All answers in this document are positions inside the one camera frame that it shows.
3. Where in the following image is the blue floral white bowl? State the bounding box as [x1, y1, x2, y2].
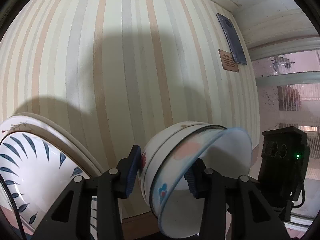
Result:
[146, 125, 252, 239]

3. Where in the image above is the striped cat tablecloth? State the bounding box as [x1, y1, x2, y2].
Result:
[0, 0, 261, 235]

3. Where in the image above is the blue smartphone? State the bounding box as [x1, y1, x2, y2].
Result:
[216, 13, 247, 65]

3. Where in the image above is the gold rim white bowl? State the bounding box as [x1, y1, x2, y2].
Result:
[148, 125, 225, 216]

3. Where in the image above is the red floral white bowl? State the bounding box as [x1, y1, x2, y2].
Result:
[138, 121, 211, 205]

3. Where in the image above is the white floral plate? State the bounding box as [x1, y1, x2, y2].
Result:
[1, 113, 104, 177]

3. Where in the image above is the blue leaf pattern plate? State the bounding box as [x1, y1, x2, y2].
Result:
[1, 131, 95, 239]

